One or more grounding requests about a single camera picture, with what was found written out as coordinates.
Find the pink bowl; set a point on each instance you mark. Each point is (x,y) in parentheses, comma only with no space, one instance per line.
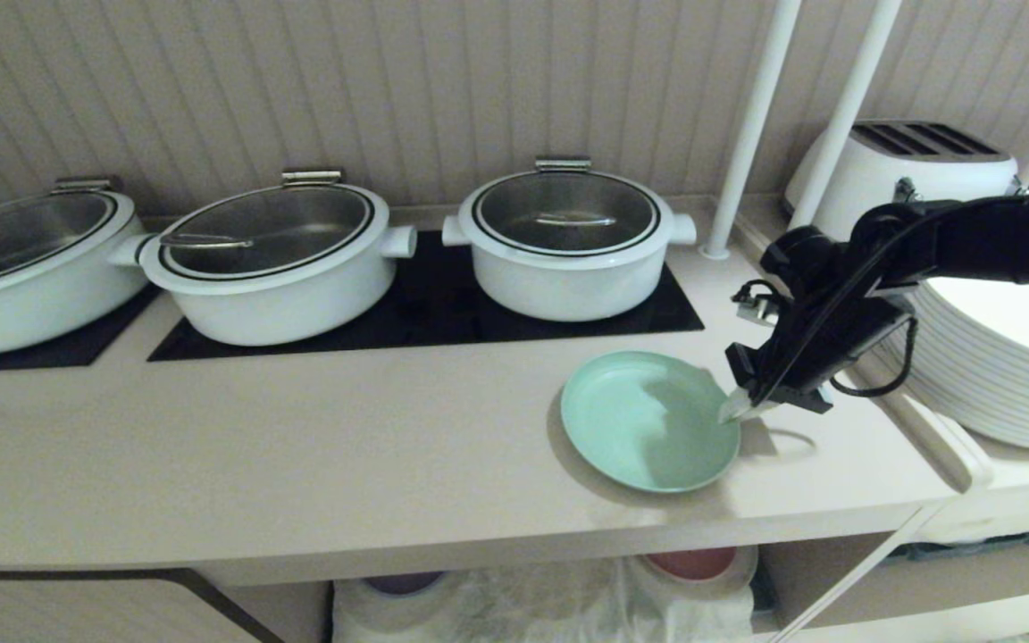
(693,563)

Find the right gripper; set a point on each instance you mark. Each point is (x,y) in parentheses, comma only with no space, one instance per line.
(823,344)

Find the stack of white plates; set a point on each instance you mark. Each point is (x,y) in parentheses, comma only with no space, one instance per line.
(988,375)

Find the white slanted brace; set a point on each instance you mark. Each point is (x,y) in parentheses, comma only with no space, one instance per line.
(854,576)

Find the purple bowl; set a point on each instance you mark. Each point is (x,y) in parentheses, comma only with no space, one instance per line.
(403,582)

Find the white round cooking pot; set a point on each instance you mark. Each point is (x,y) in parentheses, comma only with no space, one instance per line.
(568,281)

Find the white support pole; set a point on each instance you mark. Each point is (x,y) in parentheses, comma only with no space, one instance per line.
(751,125)
(845,107)

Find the white oval cooking pot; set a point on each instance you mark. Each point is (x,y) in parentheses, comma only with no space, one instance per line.
(23,308)
(282,299)

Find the glass pot lid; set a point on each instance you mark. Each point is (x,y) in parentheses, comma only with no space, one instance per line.
(568,210)
(19,232)
(273,228)

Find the clear plastic wrap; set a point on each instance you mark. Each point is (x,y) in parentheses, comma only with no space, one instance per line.
(532,607)

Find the black induction hob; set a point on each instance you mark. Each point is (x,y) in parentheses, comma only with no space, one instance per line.
(434,313)
(77,344)

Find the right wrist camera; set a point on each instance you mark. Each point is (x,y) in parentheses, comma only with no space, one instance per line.
(756,308)

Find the white toaster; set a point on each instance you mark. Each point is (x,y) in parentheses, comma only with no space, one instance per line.
(890,174)

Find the mint green plate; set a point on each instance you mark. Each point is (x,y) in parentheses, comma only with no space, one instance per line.
(631,420)

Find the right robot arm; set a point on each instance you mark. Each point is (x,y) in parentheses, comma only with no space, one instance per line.
(997,237)

